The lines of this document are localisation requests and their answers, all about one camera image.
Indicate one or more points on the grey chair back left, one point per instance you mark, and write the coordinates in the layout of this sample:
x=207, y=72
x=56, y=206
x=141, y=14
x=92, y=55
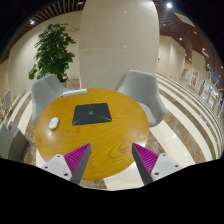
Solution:
x=44, y=92

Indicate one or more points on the black mouse pad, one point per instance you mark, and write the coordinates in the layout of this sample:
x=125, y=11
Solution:
x=91, y=114

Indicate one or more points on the grey chair back right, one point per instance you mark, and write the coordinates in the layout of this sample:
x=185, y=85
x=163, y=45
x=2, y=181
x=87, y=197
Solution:
x=143, y=88

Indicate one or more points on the grey chair far left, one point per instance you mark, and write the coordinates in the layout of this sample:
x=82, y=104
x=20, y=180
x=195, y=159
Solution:
x=12, y=142

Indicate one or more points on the white keyboard on table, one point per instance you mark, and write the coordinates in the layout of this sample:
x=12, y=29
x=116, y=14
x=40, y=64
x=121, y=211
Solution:
x=74, y=92

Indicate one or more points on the grey chair at left edge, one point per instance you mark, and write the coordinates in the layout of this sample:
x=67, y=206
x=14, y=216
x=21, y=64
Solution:
x=7, y=101

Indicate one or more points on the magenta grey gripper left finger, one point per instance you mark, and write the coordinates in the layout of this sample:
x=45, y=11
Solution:
x=71, y=166

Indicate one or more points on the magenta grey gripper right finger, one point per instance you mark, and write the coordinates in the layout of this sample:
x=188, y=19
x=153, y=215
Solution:
x=152, y=166

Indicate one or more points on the green potted plant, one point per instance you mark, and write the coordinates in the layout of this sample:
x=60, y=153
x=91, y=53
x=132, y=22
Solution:
x=52, y=56

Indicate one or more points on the white computer mouse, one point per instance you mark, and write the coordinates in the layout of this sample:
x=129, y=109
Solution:
x=53, y=123

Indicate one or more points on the round wooden table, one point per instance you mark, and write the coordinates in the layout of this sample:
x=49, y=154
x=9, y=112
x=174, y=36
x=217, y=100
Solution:
x=111, y=142

